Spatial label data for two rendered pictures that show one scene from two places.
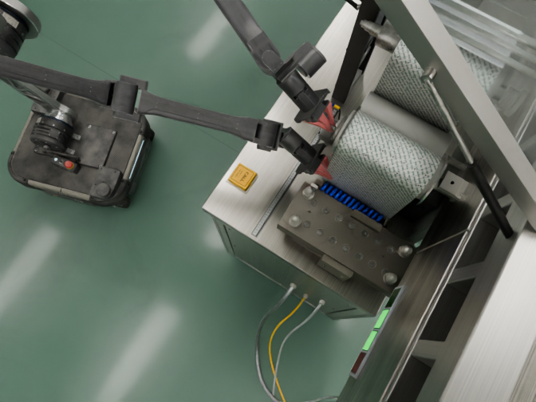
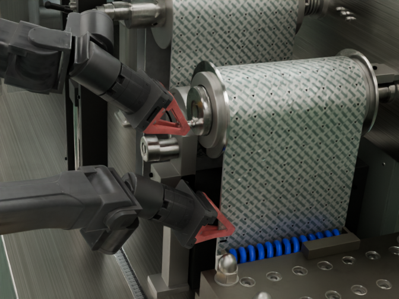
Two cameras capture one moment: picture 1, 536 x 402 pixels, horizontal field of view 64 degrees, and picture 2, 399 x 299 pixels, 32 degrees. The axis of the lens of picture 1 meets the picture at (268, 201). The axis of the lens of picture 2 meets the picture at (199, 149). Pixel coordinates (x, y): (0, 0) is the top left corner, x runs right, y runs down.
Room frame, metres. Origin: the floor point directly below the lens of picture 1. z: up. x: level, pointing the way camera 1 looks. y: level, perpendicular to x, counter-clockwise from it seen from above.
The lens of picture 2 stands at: (-0.08, 0.57, 1.67)
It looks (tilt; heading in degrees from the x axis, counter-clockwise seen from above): 27 degrees down; 308
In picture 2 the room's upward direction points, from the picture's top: 3 degrees clockwise
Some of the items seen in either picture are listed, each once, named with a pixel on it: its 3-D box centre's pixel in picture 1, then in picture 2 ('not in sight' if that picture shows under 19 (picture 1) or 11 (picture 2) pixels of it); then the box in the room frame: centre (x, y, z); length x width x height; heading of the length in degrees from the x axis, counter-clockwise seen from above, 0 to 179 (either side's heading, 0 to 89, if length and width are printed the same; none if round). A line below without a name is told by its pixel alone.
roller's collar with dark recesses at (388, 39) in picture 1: (391, 37); (143, 9); (0.73, -0.29, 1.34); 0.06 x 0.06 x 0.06; 61
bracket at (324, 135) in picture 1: (327, 143); (170, 213); (0.55, -0.17, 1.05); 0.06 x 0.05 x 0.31; 61
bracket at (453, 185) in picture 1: (453, 185); (377, 72); (0.36, -0.45, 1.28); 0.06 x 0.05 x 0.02; 61
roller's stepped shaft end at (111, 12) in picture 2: (370, 27); (110, 11); (0.76, -0.24, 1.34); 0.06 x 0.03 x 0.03; 61
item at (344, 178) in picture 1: (362, 189); (287, 198); (0.39, -0.27, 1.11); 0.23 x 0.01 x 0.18; 61
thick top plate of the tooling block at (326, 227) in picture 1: (346, 238); (338, 293); (0.27, -0.25, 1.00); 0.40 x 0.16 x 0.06; 61
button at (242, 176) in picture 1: (242, 176); not in sight; (0.48, 0.09, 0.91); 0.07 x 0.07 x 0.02; 61
